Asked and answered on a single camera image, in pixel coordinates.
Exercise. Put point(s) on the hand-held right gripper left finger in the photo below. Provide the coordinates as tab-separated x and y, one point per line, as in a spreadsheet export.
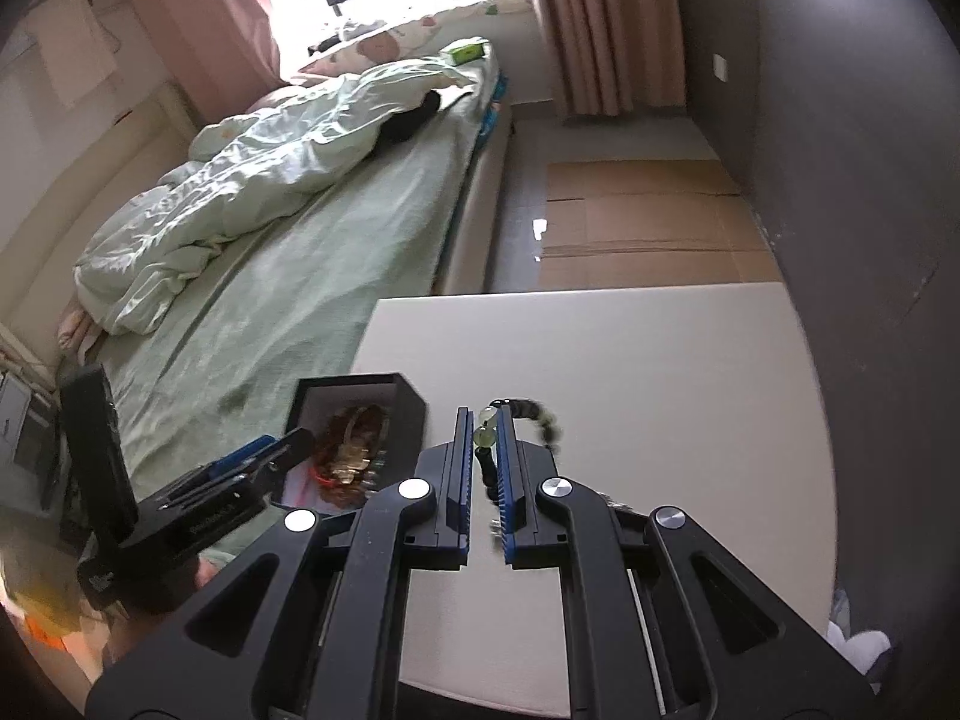
463	480

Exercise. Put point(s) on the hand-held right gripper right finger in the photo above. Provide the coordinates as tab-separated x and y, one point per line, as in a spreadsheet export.
508	495

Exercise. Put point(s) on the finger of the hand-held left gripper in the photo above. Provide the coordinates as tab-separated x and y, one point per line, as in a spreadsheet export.
289	448
240	456

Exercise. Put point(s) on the black jewelry box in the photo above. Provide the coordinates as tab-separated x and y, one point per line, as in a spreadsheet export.
409	409

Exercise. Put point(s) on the yellow orange object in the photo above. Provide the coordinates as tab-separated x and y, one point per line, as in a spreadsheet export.
37	592

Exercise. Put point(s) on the grey nightstand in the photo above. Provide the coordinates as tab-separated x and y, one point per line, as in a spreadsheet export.
26	435

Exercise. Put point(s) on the white low table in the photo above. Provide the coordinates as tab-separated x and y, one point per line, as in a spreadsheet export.
637	390

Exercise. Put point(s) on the bed with green sheet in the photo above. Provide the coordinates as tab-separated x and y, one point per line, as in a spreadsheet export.
300	277

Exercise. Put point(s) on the pink pillow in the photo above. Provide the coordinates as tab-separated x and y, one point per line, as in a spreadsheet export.
75	326
274	99

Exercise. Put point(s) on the pale green quilt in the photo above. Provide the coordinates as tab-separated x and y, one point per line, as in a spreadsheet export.
262	172

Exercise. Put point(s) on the flat cardboard sheet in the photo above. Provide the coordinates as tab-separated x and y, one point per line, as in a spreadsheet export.
652	232

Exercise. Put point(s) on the black cloth item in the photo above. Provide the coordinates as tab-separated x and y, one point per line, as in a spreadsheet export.
409	120

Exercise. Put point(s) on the white grey cloth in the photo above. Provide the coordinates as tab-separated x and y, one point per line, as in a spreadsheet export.
862	637

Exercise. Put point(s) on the green box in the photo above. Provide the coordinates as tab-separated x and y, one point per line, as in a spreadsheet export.
463	52

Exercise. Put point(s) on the printed window seat cushion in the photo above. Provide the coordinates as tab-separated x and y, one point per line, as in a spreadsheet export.
405	30

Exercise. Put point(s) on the pink curtain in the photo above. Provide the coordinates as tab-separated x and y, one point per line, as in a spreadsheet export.
202	22
600	22

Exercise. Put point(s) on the white hanging cloth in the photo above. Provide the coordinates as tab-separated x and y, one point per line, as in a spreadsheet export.
75	45

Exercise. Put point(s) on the dark grey wardrobe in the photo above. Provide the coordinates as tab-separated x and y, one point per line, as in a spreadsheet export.
862	127

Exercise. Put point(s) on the white wall socket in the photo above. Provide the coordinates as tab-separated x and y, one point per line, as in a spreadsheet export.
721	67

